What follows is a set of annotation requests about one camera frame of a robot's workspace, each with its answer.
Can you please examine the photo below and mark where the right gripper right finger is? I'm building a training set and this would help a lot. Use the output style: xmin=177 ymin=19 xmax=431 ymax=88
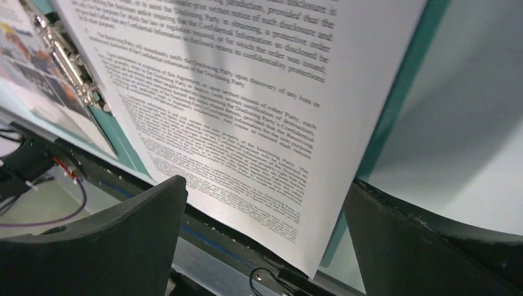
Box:
xmin=343 ymin=179 xmax=522 ymax=295

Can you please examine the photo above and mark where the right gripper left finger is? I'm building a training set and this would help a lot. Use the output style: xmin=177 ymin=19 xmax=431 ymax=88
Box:
xmin=1 ymin=176 xmax=188 ymax=295

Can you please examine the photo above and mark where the teal green folder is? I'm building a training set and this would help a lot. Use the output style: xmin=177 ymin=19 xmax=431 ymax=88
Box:
xmin=32 ymin=0 xmax=452 ymax=269

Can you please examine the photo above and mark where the printed paper file top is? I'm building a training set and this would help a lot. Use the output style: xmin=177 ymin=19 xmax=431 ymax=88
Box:
xmin=1 ymin=1 xmax=116 ymax=157

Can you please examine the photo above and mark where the printed paper file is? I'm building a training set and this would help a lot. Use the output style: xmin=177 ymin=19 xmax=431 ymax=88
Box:
xmin=49 ymin=0 xmax=428 ymax=279
xmin=1 ymin=1 xmax=116 ymax=157

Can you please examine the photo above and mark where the printed paper file bottom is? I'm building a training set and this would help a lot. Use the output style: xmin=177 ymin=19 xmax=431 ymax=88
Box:
xmin=49 ymin=0 xmax=428 ymax=279

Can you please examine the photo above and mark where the metal folder clip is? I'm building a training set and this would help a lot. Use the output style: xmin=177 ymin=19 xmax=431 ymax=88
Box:
xmin=21 ymin=1 xmax=112 ymax=115

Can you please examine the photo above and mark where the light blue table mat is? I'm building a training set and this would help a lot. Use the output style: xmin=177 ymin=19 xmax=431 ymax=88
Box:
xmin=357 ymin=1 xmax=522 ymax=235

